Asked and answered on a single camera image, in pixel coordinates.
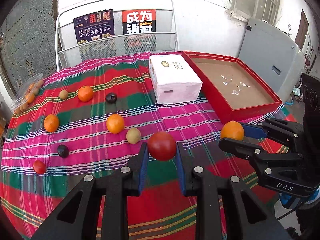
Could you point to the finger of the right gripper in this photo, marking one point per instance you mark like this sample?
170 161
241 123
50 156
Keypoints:
287 133
250 149

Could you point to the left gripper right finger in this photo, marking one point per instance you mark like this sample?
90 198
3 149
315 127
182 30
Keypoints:
224 204

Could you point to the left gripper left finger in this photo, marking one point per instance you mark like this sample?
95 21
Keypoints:
98 204

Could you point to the orange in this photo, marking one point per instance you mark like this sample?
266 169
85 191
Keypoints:
115 123
51 123
85 93
232 130

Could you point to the dark plum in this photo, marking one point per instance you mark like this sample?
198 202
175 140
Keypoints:
111 98
63 151

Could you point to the small red tomato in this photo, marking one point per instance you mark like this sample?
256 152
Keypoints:
39 167

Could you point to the yellow-green round fruit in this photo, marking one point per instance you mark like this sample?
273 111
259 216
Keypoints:
133 136

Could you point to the large red tomato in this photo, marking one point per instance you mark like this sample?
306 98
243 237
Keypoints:
162 146

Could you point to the small tan fruit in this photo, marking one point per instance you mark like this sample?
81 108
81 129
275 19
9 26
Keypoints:
63 94

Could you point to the red cardboard box tray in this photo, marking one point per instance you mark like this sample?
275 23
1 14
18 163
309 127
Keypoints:
234 91

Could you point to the grey plastic cabinet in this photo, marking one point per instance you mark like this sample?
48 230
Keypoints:
273 55

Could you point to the plaid tablecloth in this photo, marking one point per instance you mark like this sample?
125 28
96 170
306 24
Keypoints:
27 198

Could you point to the pink tissue pack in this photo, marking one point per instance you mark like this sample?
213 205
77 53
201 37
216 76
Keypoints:
173 80

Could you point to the clear plastic fruit container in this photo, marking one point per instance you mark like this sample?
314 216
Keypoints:
27 94

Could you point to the window with metal bars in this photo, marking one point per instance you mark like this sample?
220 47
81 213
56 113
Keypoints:
265 10

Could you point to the white metal magazine rack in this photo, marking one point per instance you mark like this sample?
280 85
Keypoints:
66 48

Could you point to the red black white book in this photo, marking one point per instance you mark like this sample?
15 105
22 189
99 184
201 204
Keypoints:
138 26

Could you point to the dark blue cookbook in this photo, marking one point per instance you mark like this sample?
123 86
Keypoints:
93 32

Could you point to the studded metal door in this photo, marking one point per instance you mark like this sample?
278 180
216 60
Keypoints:
27 40

